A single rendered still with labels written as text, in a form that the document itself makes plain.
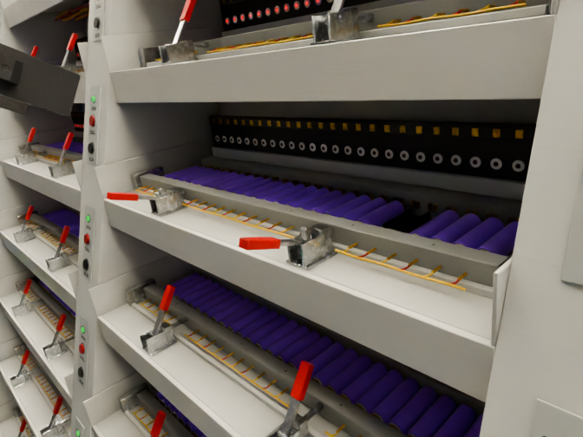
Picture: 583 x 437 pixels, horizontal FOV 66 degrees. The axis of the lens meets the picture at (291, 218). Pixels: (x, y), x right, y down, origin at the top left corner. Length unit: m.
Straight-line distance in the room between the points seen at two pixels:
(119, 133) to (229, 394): 0.43
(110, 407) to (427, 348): 0.65
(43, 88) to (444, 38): 0.26
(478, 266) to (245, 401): 0.31
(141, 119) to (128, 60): 0.09
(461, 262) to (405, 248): 0.05
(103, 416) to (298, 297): 0.55
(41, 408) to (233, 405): 0.82
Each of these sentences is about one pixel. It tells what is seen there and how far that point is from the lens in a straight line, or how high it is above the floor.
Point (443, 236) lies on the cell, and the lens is 0.40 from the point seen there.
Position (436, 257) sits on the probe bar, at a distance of 0.37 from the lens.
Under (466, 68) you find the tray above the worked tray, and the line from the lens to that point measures 0.32.
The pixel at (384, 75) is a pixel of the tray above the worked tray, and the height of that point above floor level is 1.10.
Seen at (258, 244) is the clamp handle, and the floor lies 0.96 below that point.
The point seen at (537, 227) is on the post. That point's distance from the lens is 0.29.
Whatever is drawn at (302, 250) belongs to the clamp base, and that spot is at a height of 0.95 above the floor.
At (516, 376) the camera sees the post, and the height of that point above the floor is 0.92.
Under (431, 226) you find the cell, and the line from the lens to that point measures 0.42.
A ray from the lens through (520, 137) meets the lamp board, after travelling 0.46.
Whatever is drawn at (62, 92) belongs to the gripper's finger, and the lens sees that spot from 0.35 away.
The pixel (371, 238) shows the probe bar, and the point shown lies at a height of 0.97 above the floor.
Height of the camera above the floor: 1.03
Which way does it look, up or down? 8 degrees down
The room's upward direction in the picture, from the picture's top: 6 degrees clockwise
